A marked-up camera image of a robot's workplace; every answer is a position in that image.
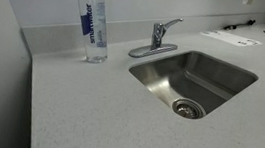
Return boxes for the chrome sink faucet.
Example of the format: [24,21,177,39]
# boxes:
[129,18,183,58]

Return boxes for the clear smartwater bottle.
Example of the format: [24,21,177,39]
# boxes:
[78,0,108,64]

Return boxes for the metal sink drain strainer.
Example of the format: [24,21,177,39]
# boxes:
[172,98,207,119]

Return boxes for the white paper sheet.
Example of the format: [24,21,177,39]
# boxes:
[202,30,260,47]

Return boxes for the stainless steel sink basin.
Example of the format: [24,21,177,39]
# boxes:
[129,51,259,115]

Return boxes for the black cable on counter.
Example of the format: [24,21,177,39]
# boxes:
[222,16,256,34]

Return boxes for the white wall outlet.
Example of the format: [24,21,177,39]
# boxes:
[242,0,253,5]

